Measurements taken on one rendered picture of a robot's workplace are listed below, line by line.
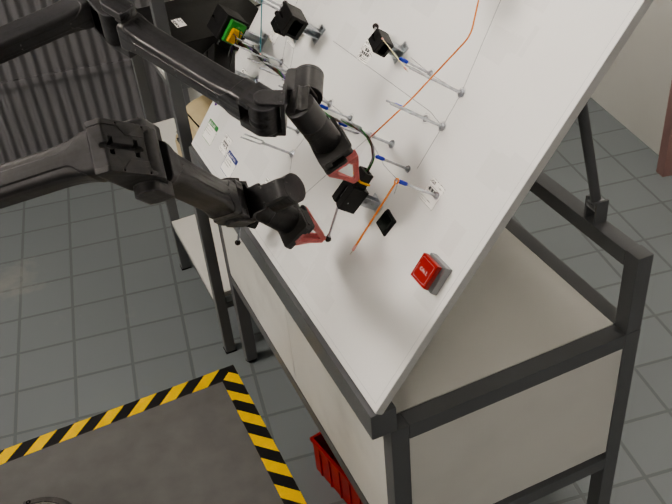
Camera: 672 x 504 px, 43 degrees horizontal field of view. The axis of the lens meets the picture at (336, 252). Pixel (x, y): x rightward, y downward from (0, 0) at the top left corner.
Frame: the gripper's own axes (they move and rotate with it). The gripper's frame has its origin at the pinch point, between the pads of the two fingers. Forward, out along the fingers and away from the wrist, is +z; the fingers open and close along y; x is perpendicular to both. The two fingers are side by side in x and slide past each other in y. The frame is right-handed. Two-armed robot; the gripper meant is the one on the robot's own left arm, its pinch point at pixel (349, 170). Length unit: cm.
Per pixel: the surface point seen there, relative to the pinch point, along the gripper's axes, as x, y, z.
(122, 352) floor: 114, 89, 92
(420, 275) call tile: -1.0, -24.6, 8.3
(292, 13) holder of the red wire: -6, 53, -3
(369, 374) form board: 18.1, -27.8, 21.1
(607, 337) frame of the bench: -24, -29, 55
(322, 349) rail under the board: 25.9, -13.5, 24.7
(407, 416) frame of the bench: 17.3, -33.1, 32.3
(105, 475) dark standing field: 121, 35, 80
